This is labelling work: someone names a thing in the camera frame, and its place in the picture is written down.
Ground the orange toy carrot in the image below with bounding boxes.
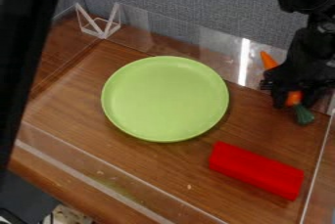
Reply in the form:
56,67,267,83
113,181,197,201
260,51,314,125

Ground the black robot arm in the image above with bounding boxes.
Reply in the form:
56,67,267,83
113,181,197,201
260,0,335,109

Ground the clear acrylic corner bracket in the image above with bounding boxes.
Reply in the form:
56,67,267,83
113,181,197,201
75,3,122,39

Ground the red rectangular block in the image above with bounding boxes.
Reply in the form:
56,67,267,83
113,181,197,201
209,142,304,201

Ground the clear acrylic enclosure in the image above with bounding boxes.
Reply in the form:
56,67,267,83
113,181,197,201
9,4,335,224

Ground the light green round plate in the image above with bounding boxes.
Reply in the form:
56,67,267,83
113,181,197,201
101,56,229,143

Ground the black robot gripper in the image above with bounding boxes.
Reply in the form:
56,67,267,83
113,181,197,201
259,26,335,109

